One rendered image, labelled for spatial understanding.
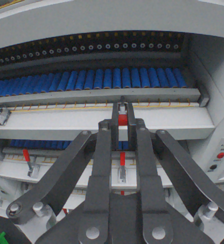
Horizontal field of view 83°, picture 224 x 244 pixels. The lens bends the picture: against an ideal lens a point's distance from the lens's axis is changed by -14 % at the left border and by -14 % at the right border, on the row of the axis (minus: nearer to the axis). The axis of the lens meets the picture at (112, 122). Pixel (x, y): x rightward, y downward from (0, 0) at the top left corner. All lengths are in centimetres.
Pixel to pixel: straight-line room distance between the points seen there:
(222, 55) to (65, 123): 31
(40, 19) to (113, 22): 10
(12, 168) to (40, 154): 12
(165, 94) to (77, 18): 20
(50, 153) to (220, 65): 47
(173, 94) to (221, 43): 13
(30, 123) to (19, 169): 24
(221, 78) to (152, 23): 16
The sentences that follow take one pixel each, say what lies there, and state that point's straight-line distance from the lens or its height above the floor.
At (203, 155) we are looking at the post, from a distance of 36.
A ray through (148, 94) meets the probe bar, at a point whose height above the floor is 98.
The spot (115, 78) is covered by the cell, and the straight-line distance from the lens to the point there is 32.
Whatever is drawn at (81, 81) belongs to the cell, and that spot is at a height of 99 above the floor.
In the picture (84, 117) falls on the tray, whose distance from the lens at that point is 28.
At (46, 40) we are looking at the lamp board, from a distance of 40.
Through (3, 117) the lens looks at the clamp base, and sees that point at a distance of 36.
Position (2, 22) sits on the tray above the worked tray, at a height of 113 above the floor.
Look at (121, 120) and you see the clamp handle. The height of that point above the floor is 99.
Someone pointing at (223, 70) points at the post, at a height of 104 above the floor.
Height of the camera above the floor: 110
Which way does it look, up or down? 36 degrees down
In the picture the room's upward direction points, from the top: 3 degrees counter-clockwise
